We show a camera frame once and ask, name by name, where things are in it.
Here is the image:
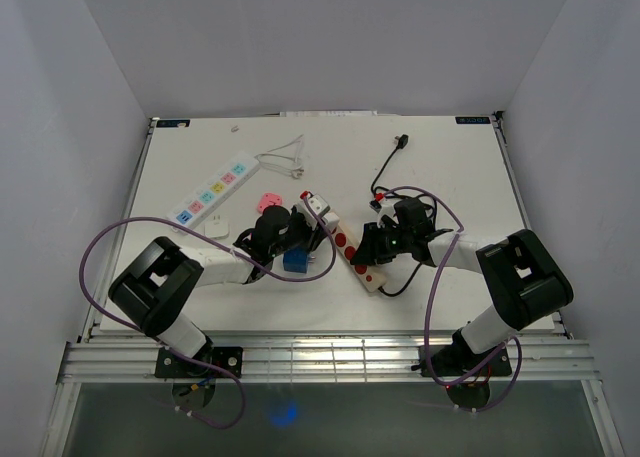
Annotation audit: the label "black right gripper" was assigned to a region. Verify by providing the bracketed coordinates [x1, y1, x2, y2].
[350, 222, 412, 266]

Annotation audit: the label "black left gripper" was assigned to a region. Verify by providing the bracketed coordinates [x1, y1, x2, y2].
[269, 203, 330, 258]

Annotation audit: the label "beige red power strip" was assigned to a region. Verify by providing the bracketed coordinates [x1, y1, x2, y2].
[332, 221, 387, 293]

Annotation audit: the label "white usb charger plug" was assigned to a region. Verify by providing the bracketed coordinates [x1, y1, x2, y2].
[322, 211, 340, 234]

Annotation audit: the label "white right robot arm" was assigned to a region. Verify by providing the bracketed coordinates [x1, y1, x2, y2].
[348, 194, 573, 374]

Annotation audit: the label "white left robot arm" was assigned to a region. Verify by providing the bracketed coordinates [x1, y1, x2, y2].
[108, 206, 326, 377]

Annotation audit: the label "pink plug adapter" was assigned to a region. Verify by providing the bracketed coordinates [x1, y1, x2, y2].
[256, 192, 283, 214]

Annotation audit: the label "small white plug adapter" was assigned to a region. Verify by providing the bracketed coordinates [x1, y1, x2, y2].
[204, 214, 230, 240]

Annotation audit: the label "blue cube socket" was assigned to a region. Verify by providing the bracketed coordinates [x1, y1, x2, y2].
[282, 248, 314, 274]

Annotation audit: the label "white multicolour power strip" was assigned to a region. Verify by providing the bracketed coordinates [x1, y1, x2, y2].
[165, 151, 260, 230]

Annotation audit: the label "papers at back edge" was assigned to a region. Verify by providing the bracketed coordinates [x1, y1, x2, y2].
[277, 110, 397, 118]

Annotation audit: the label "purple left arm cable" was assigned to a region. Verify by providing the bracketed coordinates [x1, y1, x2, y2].
[79, 196, 339, 431]

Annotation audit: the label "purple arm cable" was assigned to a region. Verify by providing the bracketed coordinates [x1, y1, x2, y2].
[79, 196, 339, 431]
[383, 185, 524, 413]

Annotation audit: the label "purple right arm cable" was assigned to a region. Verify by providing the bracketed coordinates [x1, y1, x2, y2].
[383, 185, 524, 413]

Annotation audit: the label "white power cord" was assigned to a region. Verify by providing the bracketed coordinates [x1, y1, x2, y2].
[253, 133, 307, 182]

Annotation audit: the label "black power cord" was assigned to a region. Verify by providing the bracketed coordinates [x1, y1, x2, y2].
[369, 133, 441, 298]

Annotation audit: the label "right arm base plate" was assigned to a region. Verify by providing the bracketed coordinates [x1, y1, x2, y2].
[411, 345, 512, 379]

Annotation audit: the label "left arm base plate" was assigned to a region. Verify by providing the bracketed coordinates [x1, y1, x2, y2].
[153, 346, 244, 379]

